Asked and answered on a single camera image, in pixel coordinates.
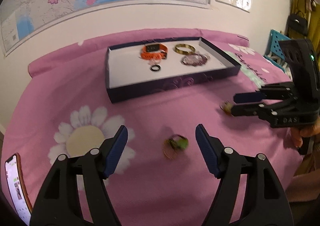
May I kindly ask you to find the pink floral bed sheet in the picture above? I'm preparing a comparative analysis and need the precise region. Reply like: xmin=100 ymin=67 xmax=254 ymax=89
xmin=2 ymin=28 xmax=302 ymax=225

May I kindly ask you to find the black handbag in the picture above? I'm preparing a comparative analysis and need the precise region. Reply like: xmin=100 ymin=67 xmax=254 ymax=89
xmin=288 ymin=11 xmax=309 ymax=37

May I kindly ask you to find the clear crystal bead bracelet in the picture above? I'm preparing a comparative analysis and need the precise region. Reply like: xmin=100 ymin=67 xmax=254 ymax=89
xmin=191 ymin=51 xmax=212 ymax=63

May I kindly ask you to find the silver ring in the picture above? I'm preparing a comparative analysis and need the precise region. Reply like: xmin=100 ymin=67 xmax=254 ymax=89
xmin=220 ymin=100 xmax=233 ymax=116

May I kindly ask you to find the yellow garment hanging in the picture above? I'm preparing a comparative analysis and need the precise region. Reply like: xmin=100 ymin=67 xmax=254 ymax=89
xmin=291 ymin=0 xmax=319 ymax=49

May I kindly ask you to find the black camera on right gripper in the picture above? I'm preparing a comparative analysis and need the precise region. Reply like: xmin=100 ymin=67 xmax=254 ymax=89
xmin=279 ymin=39 xmax=319 ymax=112

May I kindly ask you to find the dark red bead bracelet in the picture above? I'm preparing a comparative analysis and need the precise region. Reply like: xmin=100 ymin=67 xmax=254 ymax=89
xmin=180 ymin=53 xmax=209 ymax=67

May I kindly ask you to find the tortoiseshell bangle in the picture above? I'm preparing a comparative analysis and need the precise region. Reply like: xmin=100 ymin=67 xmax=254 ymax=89
xmin=174 ymin=44 xmax=196 ymax=55

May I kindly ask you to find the orange smart watch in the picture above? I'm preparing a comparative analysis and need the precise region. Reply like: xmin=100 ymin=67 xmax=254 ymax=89
xmin=140 ymin=43 xmax=168 ymax=60

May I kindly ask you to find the black hair tie green bead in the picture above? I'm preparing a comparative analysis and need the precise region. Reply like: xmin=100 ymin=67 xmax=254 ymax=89
xmin=150 ymin=64 xmax=161 ymax=72

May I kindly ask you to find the person's right hand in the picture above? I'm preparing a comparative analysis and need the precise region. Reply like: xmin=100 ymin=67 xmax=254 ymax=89
xmin=291 ymin=119 xmax=320 ymax=148

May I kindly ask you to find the white wall switch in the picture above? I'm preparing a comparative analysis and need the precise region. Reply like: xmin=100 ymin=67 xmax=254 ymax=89
xmin=242 ymin=0 xmax=252 ymax=12

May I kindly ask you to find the dark blue shallow box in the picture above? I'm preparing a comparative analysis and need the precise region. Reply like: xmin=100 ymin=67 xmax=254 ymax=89
xmin=105 ymin=37 xmax=240 ymax=103

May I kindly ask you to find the smartphone with orange case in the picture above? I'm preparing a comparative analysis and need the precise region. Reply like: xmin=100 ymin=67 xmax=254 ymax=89
xmin=5 ymin=153 xmax=33 ymax=225

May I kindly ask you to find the blue plastic stool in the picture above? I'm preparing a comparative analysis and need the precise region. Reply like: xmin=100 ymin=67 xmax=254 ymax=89
xmin=264 ymin=30 xmax=290 ymax=73

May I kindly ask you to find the gold ring green bead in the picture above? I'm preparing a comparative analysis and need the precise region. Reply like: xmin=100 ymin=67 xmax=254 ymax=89
xmin=163 ymin=134 xmax=189 ymax=160

